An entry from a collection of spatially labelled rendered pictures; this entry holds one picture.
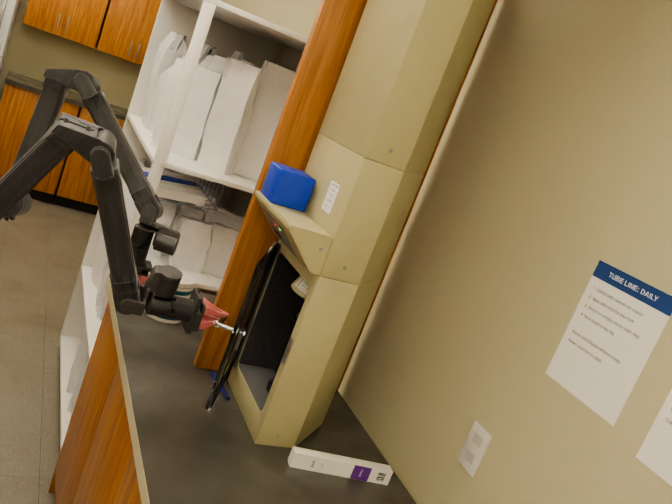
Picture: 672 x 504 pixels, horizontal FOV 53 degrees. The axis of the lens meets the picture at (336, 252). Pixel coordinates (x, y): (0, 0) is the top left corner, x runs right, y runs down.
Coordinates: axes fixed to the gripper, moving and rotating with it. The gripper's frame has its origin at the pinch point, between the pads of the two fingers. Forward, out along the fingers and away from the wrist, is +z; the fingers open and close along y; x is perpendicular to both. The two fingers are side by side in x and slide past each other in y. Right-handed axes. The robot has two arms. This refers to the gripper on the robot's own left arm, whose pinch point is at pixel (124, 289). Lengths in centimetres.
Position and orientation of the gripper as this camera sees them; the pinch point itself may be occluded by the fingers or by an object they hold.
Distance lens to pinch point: 203.0
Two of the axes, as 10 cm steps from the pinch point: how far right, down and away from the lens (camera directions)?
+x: -3.6, -3.4, 8.7
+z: -3.6, 9.1, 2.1
